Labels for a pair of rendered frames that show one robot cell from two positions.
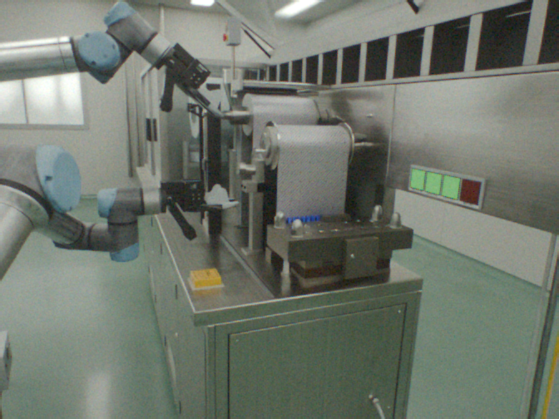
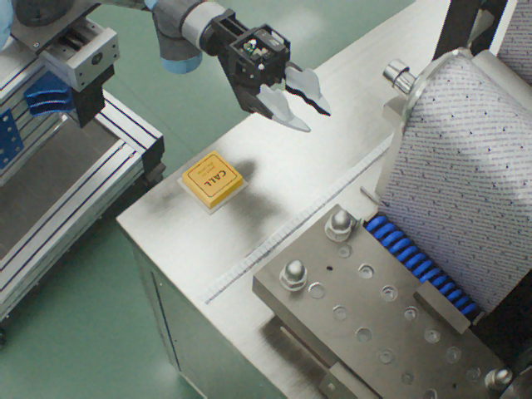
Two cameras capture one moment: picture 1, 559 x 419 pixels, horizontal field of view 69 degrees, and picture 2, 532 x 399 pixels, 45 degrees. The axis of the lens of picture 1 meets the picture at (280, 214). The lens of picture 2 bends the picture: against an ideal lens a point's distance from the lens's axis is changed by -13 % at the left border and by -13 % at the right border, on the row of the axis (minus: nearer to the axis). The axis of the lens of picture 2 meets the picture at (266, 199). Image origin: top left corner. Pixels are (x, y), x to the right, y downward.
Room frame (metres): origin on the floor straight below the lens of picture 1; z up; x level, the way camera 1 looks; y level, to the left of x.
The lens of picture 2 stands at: (0.84, -0.35, 1.90)
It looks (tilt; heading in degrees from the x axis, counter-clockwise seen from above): 61 degrees down; 64
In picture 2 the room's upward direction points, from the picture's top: 6 degrees clockwise
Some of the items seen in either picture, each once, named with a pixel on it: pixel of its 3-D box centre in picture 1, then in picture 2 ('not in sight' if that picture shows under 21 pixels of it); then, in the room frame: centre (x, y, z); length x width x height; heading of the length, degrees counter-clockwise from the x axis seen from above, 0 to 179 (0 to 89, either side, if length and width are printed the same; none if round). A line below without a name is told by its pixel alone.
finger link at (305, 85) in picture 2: (218, 194); (310, 85); (1.16, 0.18, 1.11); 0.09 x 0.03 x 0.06; 121
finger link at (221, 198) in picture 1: (222, 198); (283, 105); (1.11, 0.16, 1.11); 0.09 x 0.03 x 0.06; 103
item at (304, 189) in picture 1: (312, 192); (451, 235); (1.25, -0.10, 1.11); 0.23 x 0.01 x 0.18; 112
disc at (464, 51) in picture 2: (270, 145); (437, 91); (1.26, 0.04, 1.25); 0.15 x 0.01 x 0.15; 22
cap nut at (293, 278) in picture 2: (297, 228); (294, 272); (1.05, -0.05, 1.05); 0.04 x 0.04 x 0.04
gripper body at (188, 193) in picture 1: (182, 196); (245, 51); (1.10, 0.27, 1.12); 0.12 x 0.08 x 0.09; 112
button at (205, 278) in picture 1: (205, 278); (212, 179); (1.02, 0.19, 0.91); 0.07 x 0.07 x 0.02; 22
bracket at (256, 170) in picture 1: (252, 207); (399, 140); (1.27, 0.09, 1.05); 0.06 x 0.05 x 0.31; 112
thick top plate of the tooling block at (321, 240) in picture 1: (339, 236); (394, 342); (1.15, -0.18, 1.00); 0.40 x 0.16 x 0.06; 112
